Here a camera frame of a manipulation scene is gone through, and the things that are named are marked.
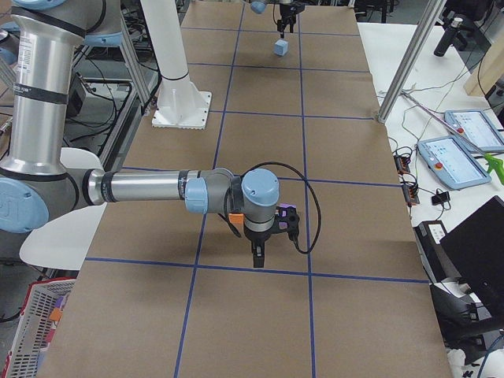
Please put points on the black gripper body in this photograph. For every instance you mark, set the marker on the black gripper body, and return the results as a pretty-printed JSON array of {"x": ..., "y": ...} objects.
[
  {"x": 257, "y": 237},
  {"x": 286, "y": 10}
]

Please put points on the teach pendant tablet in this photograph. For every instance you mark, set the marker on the teach pendant tablet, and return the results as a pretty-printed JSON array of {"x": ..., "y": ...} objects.
[
  {"x": 477, "y": 127},
  {"x": 452, "y": 163}
]

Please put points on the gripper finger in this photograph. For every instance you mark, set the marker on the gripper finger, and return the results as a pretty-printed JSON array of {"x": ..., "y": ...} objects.
[
  {"x": 291, "y": 26},
  {"x": 280, "y": 28}
]

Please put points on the white perforated basket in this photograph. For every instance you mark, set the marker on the white perforated basket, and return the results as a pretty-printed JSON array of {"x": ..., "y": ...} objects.
[{"x": 36, "y": 327}]

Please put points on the white camera mast base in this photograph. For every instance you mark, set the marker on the white camera mast base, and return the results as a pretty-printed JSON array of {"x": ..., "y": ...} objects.
[{"x": 179, "y": 102}]

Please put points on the light blue foam block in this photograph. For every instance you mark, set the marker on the light blue foam block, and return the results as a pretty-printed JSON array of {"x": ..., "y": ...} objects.
[{"x": 281, "y": 47}]

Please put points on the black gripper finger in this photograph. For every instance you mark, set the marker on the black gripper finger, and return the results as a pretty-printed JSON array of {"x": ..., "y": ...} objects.
[{"x": 258, "y": 252}]

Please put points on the grey aluminium frame post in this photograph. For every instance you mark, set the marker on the grey aluminium frame post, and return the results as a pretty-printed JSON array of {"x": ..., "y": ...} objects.
[{"x": 428, "y": 19}]

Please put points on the near teach pendant tablet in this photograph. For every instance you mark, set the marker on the near teach pendant tablet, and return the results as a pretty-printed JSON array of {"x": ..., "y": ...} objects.
[{"x": 452, "y": 163}]

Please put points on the black laptop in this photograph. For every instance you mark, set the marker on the black laptop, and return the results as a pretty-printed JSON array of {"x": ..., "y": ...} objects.
[{"x": 475, "y": 247}]

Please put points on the far teach pendant tablet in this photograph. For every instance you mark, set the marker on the far teach pendant tablet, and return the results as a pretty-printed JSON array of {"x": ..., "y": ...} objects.
[{"x": 477, "y": 127}]

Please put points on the orange foam block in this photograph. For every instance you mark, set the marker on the orange foam block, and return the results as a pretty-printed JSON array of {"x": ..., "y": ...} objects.
[{"x": 236, "y": 218}]

